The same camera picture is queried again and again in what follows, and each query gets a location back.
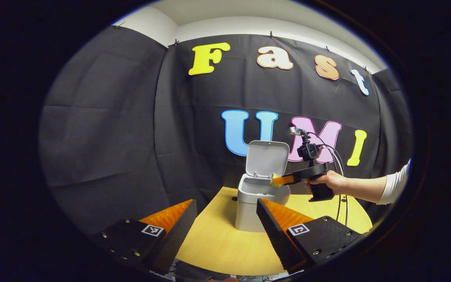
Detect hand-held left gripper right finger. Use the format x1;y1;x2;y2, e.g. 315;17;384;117
256;198;364;275

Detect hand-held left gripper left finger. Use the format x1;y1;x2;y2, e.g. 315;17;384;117
92;199;198;275

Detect white desktop garbage bin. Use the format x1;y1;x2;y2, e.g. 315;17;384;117
235;140;291;233

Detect wooden desktop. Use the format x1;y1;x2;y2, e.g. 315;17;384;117
175;186;373;277

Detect black backdrop cloth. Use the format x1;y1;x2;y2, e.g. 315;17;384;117
40;25;413;235

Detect black cable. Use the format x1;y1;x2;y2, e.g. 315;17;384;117
308;132;350;228

